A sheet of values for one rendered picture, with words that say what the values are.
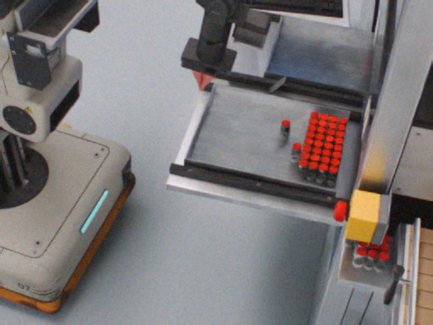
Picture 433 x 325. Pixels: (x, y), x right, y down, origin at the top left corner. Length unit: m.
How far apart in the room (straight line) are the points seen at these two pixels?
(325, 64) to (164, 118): 1.21
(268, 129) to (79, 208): 0.84
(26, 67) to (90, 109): 1.27
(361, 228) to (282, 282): 1.12
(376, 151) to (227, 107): 0.50
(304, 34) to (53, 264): 1.02
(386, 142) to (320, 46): 0.67
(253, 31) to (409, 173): 0.40
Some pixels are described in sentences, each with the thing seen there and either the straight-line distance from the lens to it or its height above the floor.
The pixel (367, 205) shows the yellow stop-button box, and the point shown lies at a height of 1.03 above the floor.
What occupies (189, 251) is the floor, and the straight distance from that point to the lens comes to 2.44.
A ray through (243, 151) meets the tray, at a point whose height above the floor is 0.88.
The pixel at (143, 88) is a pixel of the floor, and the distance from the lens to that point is 3.02.
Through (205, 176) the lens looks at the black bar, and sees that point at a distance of 1.48.
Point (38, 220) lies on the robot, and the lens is 2.23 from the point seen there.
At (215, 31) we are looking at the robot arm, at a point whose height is 1.25.
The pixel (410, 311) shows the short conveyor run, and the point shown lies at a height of 0.97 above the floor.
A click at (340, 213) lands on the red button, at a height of 1.01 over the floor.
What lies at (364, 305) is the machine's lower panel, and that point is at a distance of 1.70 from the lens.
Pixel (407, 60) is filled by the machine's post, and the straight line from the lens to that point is 1.13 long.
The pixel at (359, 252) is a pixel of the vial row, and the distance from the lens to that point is 1.36.
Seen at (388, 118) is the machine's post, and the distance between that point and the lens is 1.21.
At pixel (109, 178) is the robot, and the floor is 0.26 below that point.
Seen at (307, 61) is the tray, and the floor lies 0.88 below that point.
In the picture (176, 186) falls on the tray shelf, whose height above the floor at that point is 0.88.
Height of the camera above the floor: 2.02
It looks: 47 degrees down
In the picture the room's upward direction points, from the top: 7 degrees clockwise
